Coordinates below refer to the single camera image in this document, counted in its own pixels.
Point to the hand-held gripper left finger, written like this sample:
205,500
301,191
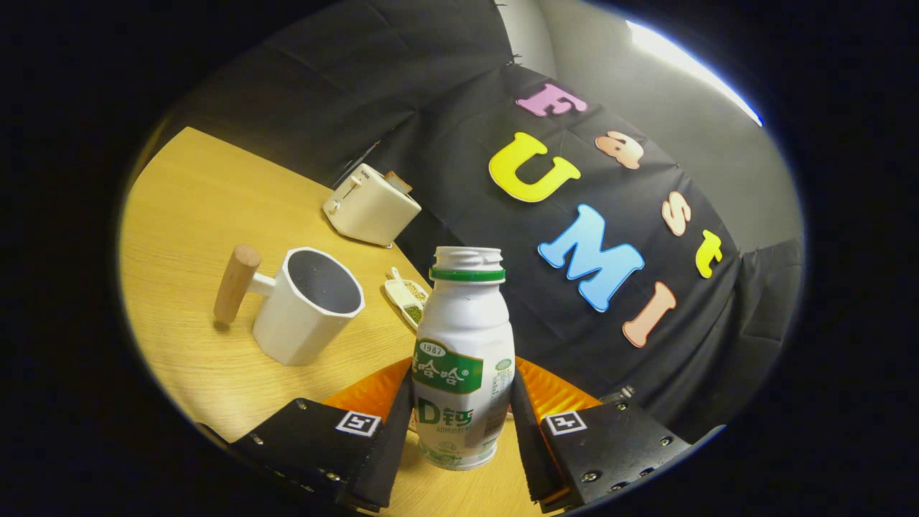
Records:
388,452

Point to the black backdrop cloth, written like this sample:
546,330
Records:
459,129

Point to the cream toaster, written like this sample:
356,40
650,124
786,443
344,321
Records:
373,212

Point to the toast slice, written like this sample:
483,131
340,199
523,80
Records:
399,181

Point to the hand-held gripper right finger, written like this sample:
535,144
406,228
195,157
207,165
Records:
528,452

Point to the white juice bottle green label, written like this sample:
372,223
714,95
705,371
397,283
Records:
463,330

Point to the small divided bean dish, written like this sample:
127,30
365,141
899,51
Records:
406,298

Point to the wooden table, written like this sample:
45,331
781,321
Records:
187,201

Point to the bright ceiling light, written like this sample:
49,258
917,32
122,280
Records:
689,68

